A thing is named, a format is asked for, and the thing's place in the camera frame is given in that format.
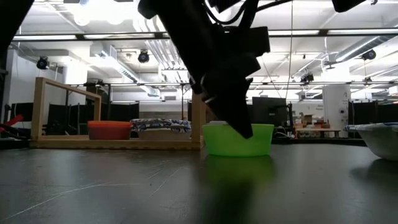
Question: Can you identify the red object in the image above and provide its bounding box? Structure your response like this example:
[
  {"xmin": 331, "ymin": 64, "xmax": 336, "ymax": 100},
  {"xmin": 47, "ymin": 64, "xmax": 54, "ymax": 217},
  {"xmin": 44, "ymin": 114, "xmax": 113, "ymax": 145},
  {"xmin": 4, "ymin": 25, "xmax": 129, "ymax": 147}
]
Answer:
[{"xmin": 0, "ymin": 114, "xmax": 24, "ymax": 133}]

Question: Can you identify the green plastic bowl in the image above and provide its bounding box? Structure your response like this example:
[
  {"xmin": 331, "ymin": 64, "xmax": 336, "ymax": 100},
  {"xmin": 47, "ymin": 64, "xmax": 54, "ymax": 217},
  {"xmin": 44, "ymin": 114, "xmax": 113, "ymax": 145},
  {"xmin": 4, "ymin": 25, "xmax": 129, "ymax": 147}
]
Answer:
[{"xmin": 201, "ymin": 123, "xmax": 275, "ymax": 157}]

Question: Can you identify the wooden workbench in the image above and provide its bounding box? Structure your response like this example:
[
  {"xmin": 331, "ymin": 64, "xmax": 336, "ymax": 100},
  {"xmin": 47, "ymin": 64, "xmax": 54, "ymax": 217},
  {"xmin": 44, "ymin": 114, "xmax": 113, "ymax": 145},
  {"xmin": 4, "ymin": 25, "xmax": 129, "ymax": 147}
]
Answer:
[{"xmin": 295, "ymin": 127, "xmax": 341, "ymax": 138}]

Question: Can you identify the cardboard box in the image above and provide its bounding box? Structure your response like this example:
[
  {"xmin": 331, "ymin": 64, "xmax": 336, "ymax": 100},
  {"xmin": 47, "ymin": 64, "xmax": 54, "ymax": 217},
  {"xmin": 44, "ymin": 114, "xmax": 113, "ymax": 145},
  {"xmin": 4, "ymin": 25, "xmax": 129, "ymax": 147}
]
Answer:
[{"xmin": 300, "ymin": 112, "xmax": 315, "ymax": 125}]

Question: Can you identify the black aluminium rig frame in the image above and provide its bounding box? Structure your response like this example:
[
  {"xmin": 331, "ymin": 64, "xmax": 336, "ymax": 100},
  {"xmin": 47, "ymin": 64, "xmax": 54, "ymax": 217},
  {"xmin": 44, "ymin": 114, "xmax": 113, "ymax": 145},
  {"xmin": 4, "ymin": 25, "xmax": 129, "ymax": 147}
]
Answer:
[{"xmin": 12, "ymin": 28, "xmax": 398, "ymax": 41}]

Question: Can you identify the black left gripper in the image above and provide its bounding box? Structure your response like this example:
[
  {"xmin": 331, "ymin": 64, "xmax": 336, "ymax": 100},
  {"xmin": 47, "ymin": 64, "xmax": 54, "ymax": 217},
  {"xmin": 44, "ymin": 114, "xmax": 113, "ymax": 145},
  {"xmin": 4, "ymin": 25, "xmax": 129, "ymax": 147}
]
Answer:
[{"xmin": 138, "ymin": 0, "xmax": 261, "ymax": 139}]

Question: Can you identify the black monitor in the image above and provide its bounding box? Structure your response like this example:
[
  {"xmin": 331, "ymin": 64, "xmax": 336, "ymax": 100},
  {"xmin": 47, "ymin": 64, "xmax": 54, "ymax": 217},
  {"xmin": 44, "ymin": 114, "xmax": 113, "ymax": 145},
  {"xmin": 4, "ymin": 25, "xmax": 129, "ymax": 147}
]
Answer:
[{"xmin": 251, "ymin": 96, "xmax": 287, "ymax": 127}]

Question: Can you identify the wooden slatted shelf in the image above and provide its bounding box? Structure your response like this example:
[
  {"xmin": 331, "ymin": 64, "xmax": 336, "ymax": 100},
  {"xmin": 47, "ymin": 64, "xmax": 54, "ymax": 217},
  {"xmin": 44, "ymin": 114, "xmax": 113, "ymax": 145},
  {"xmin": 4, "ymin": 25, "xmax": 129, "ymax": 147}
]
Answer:
[{"xmin": 30, "ymin": 77, "xmax": 206, "ymax": 151}]

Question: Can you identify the pink plastic bowl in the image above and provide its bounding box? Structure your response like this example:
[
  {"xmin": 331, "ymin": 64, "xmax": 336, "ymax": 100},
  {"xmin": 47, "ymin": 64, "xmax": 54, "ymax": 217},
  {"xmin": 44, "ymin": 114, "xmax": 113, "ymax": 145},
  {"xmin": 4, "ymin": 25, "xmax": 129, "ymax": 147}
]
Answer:
[{"xmin": 88, "ymin": 125, "xmax": 132, "ymax": 141}]

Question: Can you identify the black partition panel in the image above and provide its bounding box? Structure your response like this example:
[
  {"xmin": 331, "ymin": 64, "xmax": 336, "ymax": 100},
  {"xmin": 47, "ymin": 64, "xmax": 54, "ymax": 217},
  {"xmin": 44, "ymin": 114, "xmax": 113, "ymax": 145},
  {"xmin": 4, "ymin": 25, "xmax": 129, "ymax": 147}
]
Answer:
[
  {"xmin": 348, "ymin": 99, "xmax": 398, "ymax": 125},
  {"xmin": 46, "ymin": 101, "xmax": 140, "ymax": 128}
]

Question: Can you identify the white round column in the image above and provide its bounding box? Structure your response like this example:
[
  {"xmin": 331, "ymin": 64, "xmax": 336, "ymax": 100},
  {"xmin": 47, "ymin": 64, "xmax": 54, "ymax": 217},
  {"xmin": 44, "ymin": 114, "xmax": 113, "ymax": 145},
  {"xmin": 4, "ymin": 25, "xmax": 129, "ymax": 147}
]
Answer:
[{"xmin": 322, "ymin": 83, "xmax": 352, "ymax": 128}]

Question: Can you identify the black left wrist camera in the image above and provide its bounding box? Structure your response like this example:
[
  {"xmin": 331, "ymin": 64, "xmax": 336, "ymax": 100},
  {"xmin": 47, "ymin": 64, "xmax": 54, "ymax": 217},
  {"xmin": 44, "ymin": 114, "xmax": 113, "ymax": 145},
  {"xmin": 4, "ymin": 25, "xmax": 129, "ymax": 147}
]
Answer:
[{"xmin": 228, "ymin": 26, "xmax": 271, "ymax": 57}]

